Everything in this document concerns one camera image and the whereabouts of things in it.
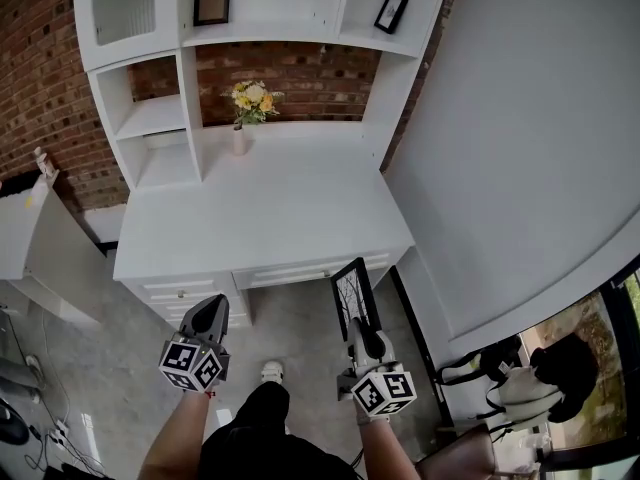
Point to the black frame with brown picture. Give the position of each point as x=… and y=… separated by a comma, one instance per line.
x=212, y=3

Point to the white side cabinet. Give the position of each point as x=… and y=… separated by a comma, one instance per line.
x=50, y=253

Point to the white shelf hutch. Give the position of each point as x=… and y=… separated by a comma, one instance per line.
x=165, y=118

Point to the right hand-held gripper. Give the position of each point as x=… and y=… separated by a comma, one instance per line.
x=384, y=392

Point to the black round object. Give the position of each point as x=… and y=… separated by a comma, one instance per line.
x=12, y=425

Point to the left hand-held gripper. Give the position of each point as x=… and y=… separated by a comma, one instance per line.
x=192, y=363

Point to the person's white shoe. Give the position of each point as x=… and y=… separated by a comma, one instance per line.
x=273, y=371

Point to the person's right forearm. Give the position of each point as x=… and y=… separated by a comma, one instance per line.
x=387, y=448

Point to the black tree-print picture frame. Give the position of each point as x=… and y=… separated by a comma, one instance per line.
x=356, y=293

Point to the white table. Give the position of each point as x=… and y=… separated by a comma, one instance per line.
x=260, y=208

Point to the low white bench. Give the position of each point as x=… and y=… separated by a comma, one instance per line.
x=105, y=223

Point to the yellow flower bouquet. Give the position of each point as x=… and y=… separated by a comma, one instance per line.
x=254, y=99

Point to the black backpack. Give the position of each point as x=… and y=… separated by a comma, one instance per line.
x=567, y=373

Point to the person's black trouser leg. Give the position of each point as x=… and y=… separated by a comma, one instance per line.
x=260, y=438

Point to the pale pink vase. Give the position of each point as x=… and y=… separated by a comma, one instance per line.
x=239, y=140

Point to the small white table drawer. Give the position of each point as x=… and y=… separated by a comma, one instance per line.
x=177, y=290

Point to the grey cylindrical object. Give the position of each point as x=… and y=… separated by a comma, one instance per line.
x=20, y=383

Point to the white power strip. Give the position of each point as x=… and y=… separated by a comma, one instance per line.
x=60, y=432

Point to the small pale figurine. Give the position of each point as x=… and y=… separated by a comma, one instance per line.
x=45, y=163

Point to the wide white table drawer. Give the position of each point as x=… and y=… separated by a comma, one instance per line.
x=300, y=273

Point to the person's left forearm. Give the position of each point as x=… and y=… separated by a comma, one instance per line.
x=175, y=438

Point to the black window frame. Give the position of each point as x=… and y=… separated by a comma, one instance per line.
x=620, y=308

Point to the brown chair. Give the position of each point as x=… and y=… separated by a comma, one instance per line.
x=457, y=455

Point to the black frame with white picture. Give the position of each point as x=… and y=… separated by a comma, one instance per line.
x=391, y=13

